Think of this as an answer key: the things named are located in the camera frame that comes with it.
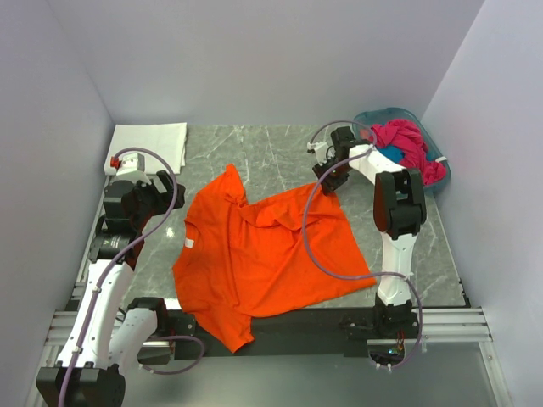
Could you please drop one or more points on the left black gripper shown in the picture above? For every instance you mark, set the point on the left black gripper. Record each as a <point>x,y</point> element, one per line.
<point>164,198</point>

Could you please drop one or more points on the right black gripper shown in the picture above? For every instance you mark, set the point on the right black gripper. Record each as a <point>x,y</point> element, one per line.
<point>329,185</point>

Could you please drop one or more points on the orange t-shirt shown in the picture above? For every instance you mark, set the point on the orange t-shirt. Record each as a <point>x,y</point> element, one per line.
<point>243,260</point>

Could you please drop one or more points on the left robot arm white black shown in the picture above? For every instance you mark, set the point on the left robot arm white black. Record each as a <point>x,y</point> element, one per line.
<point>90,370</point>

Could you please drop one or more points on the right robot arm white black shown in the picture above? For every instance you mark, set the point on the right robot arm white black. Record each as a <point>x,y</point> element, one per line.
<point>399,211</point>

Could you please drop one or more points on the teal plastic laundry basket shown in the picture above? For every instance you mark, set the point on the teal plastic laundry basket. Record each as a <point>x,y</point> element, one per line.
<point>382,116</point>

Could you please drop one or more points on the folded white t-shirt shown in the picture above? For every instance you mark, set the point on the folded white t-shirt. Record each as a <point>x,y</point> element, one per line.
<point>167,140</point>

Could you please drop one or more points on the blue t-shirt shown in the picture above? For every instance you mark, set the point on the blue t-shirt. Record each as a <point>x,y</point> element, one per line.
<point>392,153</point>

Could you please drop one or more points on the magenta t-shirt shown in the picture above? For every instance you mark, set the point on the magenta t-shirt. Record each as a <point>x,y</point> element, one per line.
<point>407,136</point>

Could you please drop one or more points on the black base crossbar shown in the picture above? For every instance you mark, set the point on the black base crossbar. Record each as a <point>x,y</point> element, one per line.
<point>351,332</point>

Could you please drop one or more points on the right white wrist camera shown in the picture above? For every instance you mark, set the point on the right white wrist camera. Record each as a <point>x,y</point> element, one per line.
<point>322,150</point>

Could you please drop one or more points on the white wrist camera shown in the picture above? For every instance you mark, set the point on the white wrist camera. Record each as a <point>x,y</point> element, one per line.
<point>130,168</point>
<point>322,150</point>

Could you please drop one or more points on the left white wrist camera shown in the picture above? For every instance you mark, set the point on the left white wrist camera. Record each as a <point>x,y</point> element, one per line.
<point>130,168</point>

